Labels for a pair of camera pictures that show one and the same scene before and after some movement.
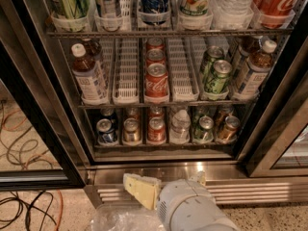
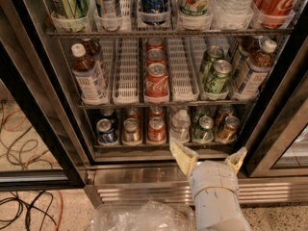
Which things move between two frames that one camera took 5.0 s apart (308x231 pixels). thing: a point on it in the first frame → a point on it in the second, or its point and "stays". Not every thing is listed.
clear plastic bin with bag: x=117 y=217 stays
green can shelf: x=217 y=85 stays
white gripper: x=185 y=198 → x=213 y=174
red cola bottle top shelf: x=274 y=4 stays
